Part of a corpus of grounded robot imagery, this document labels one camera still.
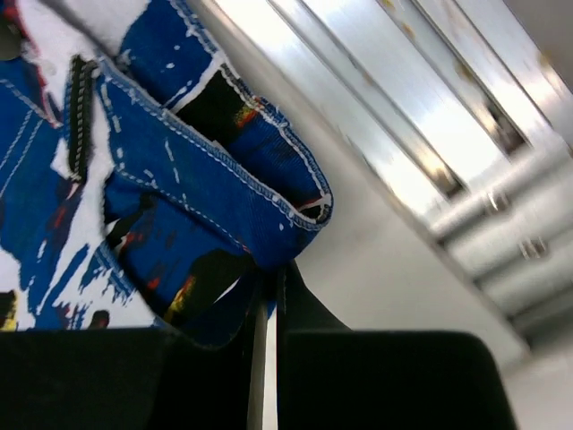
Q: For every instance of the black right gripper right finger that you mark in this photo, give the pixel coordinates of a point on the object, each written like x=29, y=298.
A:
x=332, y=377

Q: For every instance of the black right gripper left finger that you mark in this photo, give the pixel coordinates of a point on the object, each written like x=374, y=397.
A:
x=203, y=376

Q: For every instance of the blue white red patterned trousers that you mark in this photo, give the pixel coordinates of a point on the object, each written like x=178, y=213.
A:
x=143, y=183

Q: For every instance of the aluminium side rail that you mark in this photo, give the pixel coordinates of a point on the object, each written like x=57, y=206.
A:
x=447, y=140

